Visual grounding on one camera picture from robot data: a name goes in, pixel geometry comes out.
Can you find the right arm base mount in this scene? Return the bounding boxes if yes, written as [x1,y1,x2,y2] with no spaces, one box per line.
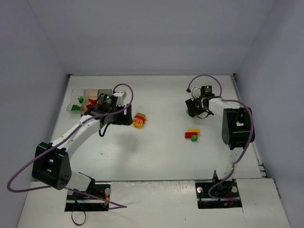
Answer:
[195,178,242,209]

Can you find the tan plastic container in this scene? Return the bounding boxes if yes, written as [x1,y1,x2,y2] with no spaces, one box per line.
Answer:
[80,89,99,115]

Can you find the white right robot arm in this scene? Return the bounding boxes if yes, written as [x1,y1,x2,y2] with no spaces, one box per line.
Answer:
[185,85,255,181]

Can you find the red long lego brick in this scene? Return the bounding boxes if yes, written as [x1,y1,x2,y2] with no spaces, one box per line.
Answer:
[184,132,199,139]

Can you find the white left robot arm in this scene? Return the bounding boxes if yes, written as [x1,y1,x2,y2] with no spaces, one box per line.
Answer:
[32,91,132,193]

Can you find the grey plastic container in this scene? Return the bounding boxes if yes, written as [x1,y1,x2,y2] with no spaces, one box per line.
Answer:
[97,89,112,96]

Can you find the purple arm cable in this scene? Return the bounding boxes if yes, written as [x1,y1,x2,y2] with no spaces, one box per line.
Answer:
[7,83,134,209]
[187,75,253,199]

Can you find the green lego in container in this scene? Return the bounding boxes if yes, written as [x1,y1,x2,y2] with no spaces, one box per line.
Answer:
[71,104,81,111]

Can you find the clear plastic container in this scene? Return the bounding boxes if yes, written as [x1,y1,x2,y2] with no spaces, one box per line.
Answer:
[66,89,85,116]

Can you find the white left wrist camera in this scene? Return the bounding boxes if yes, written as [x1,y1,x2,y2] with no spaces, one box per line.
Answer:
[113,91,126,106]

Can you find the yellow long lego brick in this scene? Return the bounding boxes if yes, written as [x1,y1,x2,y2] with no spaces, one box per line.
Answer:
[187,129,200,135]

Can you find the green number two lego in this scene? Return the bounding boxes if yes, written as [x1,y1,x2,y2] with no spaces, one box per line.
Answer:
[190,135,198,142]

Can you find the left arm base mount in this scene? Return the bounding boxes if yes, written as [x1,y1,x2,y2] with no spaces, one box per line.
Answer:
[64,181,112,212]

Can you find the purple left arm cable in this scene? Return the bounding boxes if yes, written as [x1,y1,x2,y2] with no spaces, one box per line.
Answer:
[7,83,134,209]

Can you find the small green lego brick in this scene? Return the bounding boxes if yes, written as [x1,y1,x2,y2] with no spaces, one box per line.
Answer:
[77,96,84,104]

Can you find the yellow striped curved lego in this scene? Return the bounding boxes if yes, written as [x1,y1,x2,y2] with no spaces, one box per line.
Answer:
[136,113,146,120]

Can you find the yellow butterfly print lego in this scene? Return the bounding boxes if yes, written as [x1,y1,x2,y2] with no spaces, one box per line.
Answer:
[133,118,144,128]

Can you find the red curved lego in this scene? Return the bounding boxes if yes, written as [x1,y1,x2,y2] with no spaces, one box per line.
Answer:
[133,115,145,124]

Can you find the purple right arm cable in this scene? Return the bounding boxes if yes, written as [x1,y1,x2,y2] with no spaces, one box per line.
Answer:
[187,75,253,199]

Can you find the small red lego brick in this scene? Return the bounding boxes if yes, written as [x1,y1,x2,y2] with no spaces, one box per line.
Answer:
[88,98,96,104]

